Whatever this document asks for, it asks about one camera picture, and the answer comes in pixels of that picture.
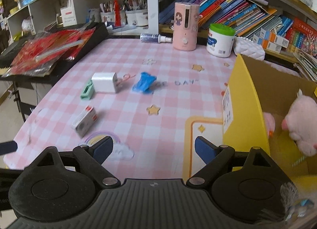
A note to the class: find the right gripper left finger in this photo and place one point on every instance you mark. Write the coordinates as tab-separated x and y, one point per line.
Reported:
90	159

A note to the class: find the mint green correction tape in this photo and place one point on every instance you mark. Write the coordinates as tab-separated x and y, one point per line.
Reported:
88	91

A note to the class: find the white pen holder cups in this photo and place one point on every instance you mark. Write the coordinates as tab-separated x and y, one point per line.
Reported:
137	18

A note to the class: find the red shiny packaging bag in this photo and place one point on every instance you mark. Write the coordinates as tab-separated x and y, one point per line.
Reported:
38	56

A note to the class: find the blue spray bottle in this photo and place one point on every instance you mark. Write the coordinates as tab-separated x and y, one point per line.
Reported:
155	38

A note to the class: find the red figurine doll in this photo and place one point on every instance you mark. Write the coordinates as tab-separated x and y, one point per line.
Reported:
116	7

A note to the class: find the pink cylindrical humidifier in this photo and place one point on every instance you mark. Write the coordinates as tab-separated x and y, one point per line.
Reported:
185	32

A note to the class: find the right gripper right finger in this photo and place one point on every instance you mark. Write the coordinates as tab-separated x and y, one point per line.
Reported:
217	162

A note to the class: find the pink plush toy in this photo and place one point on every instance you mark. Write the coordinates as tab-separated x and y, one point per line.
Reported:
300	123

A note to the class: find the white quilted pouch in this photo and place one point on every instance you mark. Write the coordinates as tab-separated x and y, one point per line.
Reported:
248	48

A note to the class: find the yellow cardboard box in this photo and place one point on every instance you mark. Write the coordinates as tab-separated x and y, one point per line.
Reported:
257	98

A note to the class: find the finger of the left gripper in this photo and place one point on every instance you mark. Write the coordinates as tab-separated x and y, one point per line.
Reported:
8	147

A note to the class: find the blue packet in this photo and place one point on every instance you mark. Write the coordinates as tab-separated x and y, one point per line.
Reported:
144	84

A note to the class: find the white jar green lid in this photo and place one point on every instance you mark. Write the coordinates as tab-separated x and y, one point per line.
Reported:
220	40

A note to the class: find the pink checkered tablecloth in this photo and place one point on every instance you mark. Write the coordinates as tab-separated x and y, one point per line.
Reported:
148	129

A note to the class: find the white charger cube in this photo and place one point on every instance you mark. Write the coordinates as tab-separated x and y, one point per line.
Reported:
105	82

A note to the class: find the row of colourful books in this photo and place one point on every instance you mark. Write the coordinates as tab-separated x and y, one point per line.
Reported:
248	17

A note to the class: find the white drinking straws box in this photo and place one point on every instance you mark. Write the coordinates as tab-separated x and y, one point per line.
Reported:
68	15

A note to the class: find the orange white medicine boxes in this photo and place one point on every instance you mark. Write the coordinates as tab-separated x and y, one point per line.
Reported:
270	41

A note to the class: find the small white red box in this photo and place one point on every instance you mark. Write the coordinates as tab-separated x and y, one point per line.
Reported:
85	121

